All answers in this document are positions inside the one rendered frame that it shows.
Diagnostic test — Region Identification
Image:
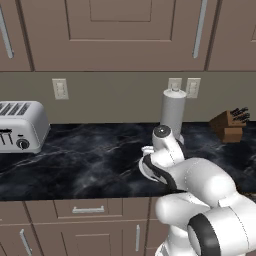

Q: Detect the silver toaster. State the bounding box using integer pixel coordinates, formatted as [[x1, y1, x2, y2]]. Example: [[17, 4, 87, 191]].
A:
[[0, 100, 51, 155]]

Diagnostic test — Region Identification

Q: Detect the brown lower cupboard door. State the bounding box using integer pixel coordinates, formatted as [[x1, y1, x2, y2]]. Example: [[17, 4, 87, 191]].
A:
[[32, 220, 148, 256], [0, 223, 43, 256]]

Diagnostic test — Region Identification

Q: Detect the beige wall outlet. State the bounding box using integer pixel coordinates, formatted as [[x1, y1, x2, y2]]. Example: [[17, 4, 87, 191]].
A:
[[185, 77, 202, 100], [51, 77, 70, 101], [167, 77, 184, 92]]

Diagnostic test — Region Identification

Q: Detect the silver cupboard handle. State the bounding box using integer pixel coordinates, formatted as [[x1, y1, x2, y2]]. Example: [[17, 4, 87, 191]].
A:
[[18, 228, 34, 256], [191, 0, 209, 60], [0, 5, 15, 60], [134, 224, 142, 253]]

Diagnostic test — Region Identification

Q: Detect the narrow brown drawer front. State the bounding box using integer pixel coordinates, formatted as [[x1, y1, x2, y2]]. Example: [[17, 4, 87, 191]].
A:
[[0, 200, 31, 226]]

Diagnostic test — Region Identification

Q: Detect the silver lower cupboard handle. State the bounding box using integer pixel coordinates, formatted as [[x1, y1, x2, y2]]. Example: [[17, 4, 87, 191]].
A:
[[18, 228, 34, 256], [134, 224, 142, 253]]

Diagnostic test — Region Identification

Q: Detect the silver drawer handle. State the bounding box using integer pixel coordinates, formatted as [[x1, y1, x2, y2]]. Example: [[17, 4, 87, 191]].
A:
[[71, 205, 106, 215]]

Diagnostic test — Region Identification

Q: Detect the brown knife block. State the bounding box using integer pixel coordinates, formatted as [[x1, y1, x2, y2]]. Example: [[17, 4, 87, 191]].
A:
[[208, 106, 251, 144]]

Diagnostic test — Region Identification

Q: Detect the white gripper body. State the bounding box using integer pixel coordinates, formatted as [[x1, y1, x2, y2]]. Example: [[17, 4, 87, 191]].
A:
[[138, 155, 165, 184]]

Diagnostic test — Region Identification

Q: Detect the white paper towel roll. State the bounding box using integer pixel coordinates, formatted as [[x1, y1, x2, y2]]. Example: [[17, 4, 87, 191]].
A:
[[160, 87, 188, 145]]

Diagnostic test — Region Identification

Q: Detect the wide brown upper cupboard door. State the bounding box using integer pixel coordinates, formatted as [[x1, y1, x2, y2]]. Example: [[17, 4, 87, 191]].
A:
[[18, 0, 220, 72]]

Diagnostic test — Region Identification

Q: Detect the silver upper cupboard handle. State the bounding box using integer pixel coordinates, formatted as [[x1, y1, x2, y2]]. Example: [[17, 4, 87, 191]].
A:
[[191, 0, 209, 60], [0, 5, 15, 60]]

